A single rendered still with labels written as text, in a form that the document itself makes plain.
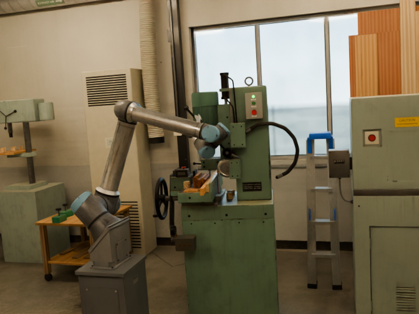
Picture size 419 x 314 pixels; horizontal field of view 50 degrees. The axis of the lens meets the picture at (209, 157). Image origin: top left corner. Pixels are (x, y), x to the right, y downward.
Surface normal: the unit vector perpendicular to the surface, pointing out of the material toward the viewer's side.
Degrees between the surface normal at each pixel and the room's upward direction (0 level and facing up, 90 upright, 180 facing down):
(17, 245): 90
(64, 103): 90
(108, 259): 90
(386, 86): 87
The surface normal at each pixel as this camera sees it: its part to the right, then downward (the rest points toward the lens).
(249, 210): -0.14, 0.13
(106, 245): -0.36, 0.14
